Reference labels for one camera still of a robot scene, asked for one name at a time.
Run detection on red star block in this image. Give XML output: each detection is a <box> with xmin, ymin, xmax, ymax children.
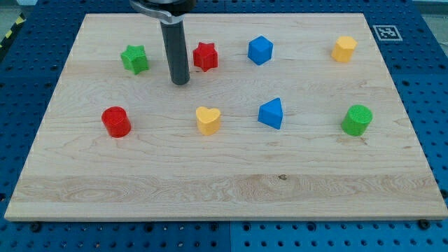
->
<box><xmin>193</xmin><ymin>42</ymin><xmax>218</xmax><ymax>72</ymax></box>

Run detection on blue cube block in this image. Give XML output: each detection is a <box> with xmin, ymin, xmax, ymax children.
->
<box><xmin>248</xmin><ymin>36</ymin><xmax>274</xmax><ymax>66</ymax></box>

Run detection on green star block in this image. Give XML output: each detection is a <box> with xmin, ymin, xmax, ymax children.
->
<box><xmin>120</xmin><ymin>45</ymin><xmax>150</xmax><ymax>75</ymax></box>

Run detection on yellow heart block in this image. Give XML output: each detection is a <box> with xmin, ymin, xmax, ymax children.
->
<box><xmin>196</xmin><ymin>106</ymin><xmax>221</xmax><ymax>136</ymax></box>

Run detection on blue triangular prism block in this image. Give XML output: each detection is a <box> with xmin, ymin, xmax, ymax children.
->
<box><xmin>258</xmin><ymin>97</ymin><xmax>284</xmax><ymax>130</ymax></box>

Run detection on light wooden board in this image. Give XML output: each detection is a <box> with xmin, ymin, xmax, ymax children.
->
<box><xmin>5</xmin><ymin>13</ymin><xmax>447</xmax><ymax>222</ymax></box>

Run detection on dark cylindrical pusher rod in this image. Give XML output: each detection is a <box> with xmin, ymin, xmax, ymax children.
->
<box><xmin>160</xmin><ymin>21</ymin><xmax>190</xmax><ymax>85</ymax></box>

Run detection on red cylinder block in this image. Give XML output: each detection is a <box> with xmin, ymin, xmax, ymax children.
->
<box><xmin>101</xmin><ymin>106</ymin><xmax>132</xmax><ymax>138</ymax></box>

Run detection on green cylinder block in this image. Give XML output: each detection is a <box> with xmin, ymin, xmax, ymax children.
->
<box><xmin>341</xmin><ymin>104</ymin><xmax>373</xmax><ymax>137</ymax></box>

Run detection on yellow hexagon block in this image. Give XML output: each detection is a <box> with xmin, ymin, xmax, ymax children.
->
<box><xmin>331</xmin><ymin>36</ymin><xmax>358</xmax><ymax>63</ymax></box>

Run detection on white fiducial marker tag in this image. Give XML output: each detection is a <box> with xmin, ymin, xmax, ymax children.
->
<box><xmin>373</xmin><ymin>24</ymin><xmax>403</xmax><ymax>41</ymax></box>

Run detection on yellow black hazard tape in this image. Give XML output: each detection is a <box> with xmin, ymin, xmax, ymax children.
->
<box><xmin>1</xmin><ymin>13</ymin><xmax>27</xmax><ymax>50</ymax></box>

